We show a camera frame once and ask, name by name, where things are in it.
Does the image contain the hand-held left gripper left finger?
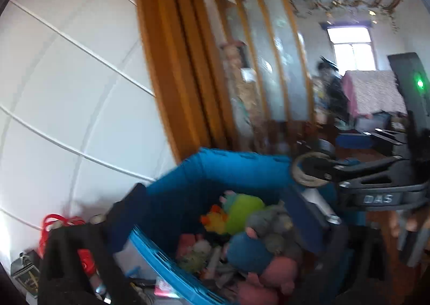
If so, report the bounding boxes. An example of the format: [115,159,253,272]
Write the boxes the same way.
[37,183,150,305]

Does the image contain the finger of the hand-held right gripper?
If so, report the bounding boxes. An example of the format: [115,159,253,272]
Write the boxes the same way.
[323,156,409,186]
[370,127,409,155]

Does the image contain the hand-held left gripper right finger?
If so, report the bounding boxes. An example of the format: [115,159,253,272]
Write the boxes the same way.
[285,187,391,305]

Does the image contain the tape roll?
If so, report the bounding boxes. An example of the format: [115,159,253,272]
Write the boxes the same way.
[291,152,337,189]

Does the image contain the green plush toy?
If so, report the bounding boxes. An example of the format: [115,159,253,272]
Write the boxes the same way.
[227,193,267,236]

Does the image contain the pink pig plush blue shirt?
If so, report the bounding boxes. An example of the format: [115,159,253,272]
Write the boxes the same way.
[227,229,299,297]

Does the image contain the blue plastic storage crate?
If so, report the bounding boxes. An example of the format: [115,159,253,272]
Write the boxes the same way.
[129,147,367,305]

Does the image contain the person's right hand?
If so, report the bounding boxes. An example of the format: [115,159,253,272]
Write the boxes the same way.
[390,211,419,246]

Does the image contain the grey plush toy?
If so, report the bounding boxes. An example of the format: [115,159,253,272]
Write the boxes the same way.
[246,205,303,256]

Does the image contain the pink patterned cloth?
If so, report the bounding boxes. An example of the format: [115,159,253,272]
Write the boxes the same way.
[342,70,408,121]

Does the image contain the small pink plush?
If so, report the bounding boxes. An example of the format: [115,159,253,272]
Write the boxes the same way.
[176,234,202,257]

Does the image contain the green and pink plush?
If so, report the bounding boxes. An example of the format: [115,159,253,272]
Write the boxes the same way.
[219,190,240,212]

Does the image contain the pink snack packet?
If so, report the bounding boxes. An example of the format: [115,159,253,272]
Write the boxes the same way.
[154,279,179,299]

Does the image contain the pale green plush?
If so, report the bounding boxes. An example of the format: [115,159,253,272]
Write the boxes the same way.
[177,241,213,274]

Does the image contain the dark hanging clothes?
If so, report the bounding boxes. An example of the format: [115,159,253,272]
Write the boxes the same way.
[315,55,350,125]

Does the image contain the window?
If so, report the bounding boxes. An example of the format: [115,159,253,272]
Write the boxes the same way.
[327,25,377,73]

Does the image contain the dark green gift box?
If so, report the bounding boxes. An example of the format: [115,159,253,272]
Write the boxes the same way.
[10,250,43,296]

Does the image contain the ceiling garland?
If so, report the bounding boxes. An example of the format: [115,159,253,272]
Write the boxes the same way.
[295,0,406,33]

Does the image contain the wood and glass partition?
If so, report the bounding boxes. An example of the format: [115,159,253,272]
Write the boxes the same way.
[208,0,318,126]

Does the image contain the wooden frame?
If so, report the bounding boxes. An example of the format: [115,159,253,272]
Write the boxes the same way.
[20,0,236,164]

